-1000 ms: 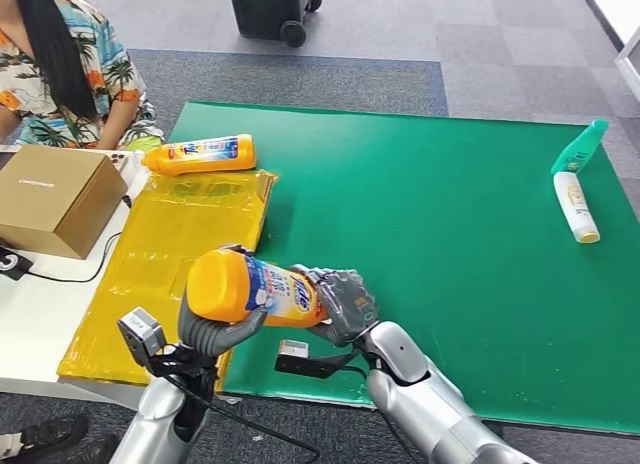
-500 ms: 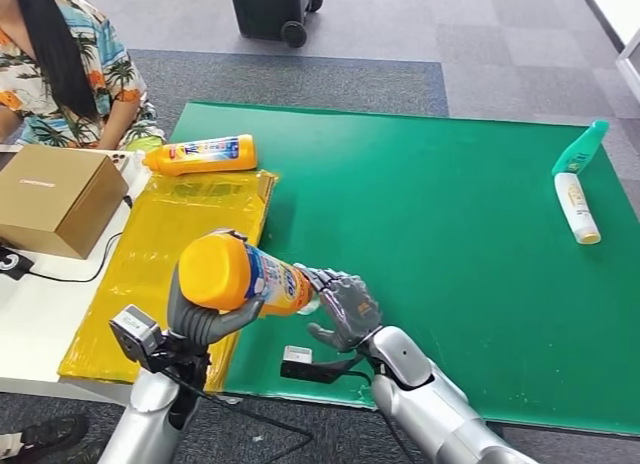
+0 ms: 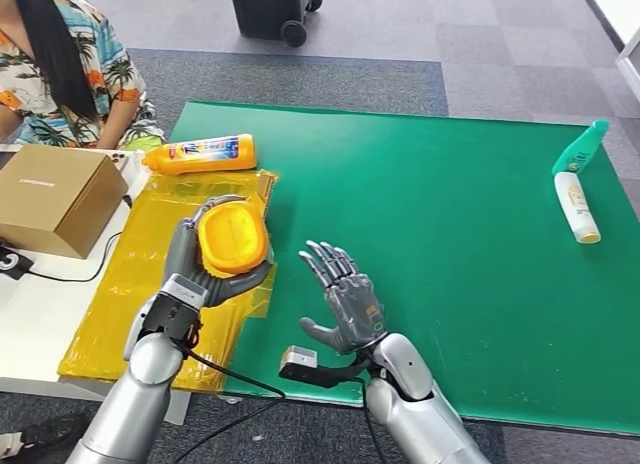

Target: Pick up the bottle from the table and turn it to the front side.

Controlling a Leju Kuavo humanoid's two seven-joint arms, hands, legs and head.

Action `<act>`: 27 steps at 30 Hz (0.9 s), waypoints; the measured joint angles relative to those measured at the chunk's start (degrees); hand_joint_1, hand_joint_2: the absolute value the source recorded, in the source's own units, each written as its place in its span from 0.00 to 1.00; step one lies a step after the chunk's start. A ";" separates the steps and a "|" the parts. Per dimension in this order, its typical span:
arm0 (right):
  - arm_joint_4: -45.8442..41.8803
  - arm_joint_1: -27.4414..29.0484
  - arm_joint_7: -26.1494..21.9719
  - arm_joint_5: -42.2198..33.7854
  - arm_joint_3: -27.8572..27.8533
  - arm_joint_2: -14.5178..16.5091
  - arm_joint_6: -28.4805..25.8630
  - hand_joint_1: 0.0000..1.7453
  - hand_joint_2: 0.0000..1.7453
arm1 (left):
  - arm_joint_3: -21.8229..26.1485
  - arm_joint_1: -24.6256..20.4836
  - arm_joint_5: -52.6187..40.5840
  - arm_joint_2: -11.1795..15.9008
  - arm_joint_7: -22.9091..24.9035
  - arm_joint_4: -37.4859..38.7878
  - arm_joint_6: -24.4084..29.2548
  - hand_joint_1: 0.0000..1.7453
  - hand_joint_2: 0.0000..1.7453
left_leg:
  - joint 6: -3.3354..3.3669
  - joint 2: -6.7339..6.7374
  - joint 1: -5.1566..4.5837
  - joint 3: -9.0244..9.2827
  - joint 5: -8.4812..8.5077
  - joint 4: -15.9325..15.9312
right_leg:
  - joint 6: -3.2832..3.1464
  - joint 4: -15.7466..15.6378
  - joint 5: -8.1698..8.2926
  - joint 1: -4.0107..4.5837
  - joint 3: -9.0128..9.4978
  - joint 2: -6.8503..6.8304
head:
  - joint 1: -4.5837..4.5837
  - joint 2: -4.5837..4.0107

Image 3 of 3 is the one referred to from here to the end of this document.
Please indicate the white smartphone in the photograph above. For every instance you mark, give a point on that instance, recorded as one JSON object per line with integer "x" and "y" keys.
{"x": 121, "y": 163}

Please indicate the orange detergent bottle blue label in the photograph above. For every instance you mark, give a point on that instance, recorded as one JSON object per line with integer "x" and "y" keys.
{"x": 210, "y": 155}

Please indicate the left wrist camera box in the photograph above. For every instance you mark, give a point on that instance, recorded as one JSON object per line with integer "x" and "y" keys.
{"x": 172, "y": 312}

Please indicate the brown cardboard box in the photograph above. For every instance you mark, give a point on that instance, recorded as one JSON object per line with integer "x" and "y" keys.
{"x": 55, "y": 199}

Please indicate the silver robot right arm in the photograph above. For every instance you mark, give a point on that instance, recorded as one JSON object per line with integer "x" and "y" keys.
{"x": 420, "y": 408}

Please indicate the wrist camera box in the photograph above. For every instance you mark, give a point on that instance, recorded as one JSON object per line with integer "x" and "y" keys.
{"x": 298, "y": 362}
{"x": 172, "y": 312}

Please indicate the grey ribbed silver left arm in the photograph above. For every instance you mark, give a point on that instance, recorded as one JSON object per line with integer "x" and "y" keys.
{"x": 135, "y": 408}

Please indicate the black charger device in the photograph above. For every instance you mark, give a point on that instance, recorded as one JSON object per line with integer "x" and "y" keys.
{"x": 12, "y": 262}

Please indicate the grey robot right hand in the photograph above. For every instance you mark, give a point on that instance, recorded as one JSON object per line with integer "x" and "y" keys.
{"x": 355, "y": 308}

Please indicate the person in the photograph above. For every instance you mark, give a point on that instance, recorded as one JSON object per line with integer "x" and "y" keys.
{"x": 75, "y": 70}

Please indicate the white table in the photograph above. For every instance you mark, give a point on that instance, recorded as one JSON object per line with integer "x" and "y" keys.
{"x": 35, "y": 328}

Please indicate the white bottle gold cap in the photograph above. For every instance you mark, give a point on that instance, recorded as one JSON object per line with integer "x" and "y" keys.
{"x": 577, "y": 209}

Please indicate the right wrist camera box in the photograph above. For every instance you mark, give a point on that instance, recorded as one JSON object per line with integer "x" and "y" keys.
{"x": 298, "y": 362}

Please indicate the black wheeled bin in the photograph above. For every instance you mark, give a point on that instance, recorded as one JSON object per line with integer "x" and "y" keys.
{"x": 270, "y": 7}

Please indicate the green plastic bottle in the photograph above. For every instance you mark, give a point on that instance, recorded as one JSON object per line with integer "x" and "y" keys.
{"x": 583, "y": 150}

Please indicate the green table mat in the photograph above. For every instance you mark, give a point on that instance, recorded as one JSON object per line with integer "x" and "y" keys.
{"x": 450, "y": 269}

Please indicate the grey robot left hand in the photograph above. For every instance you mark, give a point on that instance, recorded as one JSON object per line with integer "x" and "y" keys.
{"x": 183, "y": 256}

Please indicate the yellow plastic-wrapped cardboard sheet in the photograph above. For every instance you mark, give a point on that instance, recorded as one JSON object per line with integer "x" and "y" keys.
{"x": 130, "y": 302}

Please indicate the person's forearm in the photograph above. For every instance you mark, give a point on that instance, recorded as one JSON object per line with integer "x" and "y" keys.
{"x": 118, "y": 123}

